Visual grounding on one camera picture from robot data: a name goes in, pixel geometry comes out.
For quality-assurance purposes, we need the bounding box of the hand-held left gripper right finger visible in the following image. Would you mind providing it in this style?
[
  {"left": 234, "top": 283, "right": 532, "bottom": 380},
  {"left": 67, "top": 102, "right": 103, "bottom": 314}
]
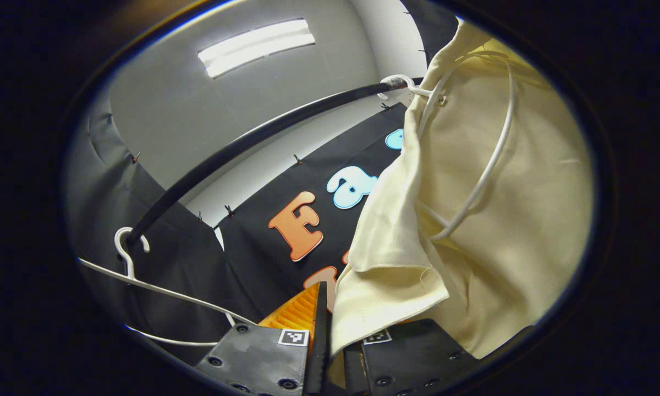
[{"left": 342, "top": 318, "right": 482, "bottom": 396}]

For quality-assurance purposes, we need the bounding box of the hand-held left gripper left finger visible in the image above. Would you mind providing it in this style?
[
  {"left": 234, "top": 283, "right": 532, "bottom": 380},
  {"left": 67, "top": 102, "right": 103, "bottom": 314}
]
[{"left": 194, "top": 280, "right": 332, "bottom": 396}]

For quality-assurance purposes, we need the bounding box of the black backdrop cloth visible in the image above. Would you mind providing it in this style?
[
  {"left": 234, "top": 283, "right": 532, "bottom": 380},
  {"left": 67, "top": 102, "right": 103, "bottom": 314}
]
[{"left": 66, "top": 0, "right": 460, "bottom": 366}]

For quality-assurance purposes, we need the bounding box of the ceiling light panel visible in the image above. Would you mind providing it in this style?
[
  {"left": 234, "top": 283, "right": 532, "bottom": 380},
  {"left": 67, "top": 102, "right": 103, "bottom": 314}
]
[{"left": 198, "top": 18, "right": 316, "bottom": 79}]

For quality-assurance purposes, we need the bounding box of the black garment rack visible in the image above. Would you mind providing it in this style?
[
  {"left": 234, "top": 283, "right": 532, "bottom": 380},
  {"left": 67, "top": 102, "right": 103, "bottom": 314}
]
[{"left": 125, "top": 77, "right": 424, "bottom": 248}]

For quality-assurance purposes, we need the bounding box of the white clothes hanger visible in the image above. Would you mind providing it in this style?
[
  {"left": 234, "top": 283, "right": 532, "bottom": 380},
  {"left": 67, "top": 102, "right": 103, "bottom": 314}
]
[
  {"left": 378, "top": 51, "right": 515, "bottom": 243},
  {"left": 77, "top": 227, "right": 257, "bottom": 347}
]

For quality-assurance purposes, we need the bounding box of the cream button shirt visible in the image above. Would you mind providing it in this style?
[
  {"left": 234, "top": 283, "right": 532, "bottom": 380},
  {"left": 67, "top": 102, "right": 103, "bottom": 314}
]
[{"left": 329, "top": 19, "right": 595, "bottom": 388}]

